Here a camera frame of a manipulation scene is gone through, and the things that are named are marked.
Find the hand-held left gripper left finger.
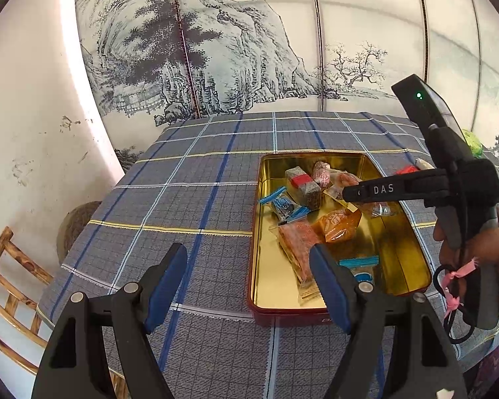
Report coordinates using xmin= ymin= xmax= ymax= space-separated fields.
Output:
xmin=31 ymin=242 xmax=189 ymax=399

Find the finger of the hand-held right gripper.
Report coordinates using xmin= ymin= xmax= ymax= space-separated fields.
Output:
xmin=342 ymin=169 xmax=452 ymax=205

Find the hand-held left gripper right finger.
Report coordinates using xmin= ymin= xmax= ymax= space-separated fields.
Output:
xmin=309 ymin=243 xmax=468 ymax=399

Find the blue twist-end candy packet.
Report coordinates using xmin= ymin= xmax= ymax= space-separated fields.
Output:
xmin=339 ymin=256 xmax=379 ymax=285
xmin=259 ymin=186 xmax=310 ymax=223

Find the small clear nut brittle packet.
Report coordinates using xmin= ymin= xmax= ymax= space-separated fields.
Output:
xmin=324 ymin=170 xmax=364 ymax=202

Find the long clear nut brittle bar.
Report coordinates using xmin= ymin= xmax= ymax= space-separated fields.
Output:
xmin=270 ymin=220 xmax=325 ymax=300

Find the orange snack packet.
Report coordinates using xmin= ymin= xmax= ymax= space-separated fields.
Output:
xmin=312 ymin=210 xmax=362 ymax=244

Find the red gold-lined tin box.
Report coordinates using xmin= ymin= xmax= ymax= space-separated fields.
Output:
xmin=248 ymin=152 xmax=433 ymax=328

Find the square red-white patterned snack pack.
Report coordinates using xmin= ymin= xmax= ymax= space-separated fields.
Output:
xmin=312 ymin=161 xmax=337 ymax=190

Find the grey block snack red label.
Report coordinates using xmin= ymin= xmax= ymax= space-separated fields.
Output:
xmin=285 ymin=167 xmax=323 ymax=209

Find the green snack bag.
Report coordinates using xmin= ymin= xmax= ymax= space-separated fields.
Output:
xmin=461 ymin=129 xmax=484 ymax=159

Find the brown round woven object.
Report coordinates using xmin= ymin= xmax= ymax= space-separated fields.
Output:
xmin=57 ymin=200 xmax=104 ymax=262

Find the wooden chair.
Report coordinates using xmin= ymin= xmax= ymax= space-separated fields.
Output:
xmin=0 ymin=226 xmax=129 ymax=399

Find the ink landscape folding screen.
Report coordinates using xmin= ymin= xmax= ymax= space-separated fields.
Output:
xmin=73 ymin=0 xmax=499 ymax=171

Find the pink string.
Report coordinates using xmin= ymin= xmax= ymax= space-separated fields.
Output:
xmin=443 ymin=258 xmax=479 ymax=317

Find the black cable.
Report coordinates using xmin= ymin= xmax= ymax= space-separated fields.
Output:
xmin=432 ymin=264 xmax=477 ymax=345

